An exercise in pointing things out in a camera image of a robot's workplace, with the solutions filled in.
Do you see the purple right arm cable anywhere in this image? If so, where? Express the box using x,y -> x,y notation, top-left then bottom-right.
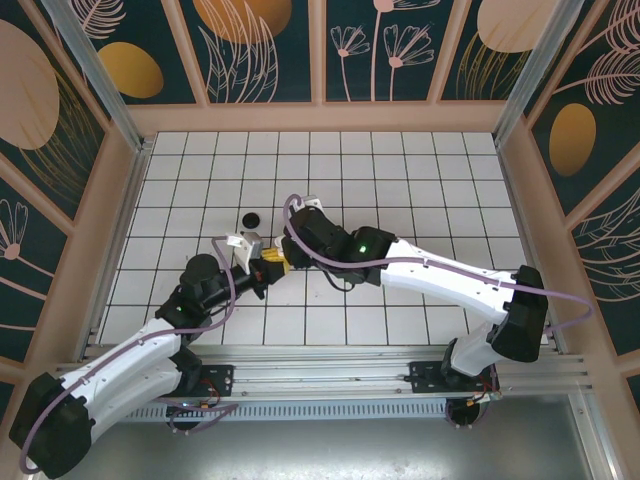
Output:
282,193 -> 596,401

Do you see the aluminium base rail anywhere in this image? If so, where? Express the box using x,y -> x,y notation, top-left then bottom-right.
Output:
49,347 -> 595,404

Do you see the grey metal sheet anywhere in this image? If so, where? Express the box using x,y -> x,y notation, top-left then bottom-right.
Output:
29,394 -> 616,480

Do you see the aluminium side rail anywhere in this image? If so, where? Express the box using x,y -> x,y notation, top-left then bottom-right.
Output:
494,142 -> 569,354
74,142 -> 154,361

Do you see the aluminium corner post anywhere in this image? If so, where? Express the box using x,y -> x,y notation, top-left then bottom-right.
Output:
492,0 -> 576,149
40,0 -> 151,154

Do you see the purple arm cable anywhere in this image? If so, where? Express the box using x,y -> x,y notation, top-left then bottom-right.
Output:
19,235 -> 240,474
282,193 -> 596,401

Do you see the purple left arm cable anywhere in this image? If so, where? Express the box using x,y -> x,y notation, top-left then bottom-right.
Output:
19,235 -> 240,474

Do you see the grey slotted cable duct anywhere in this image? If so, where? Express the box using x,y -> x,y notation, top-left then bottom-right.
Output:
122,402 -> 451,424

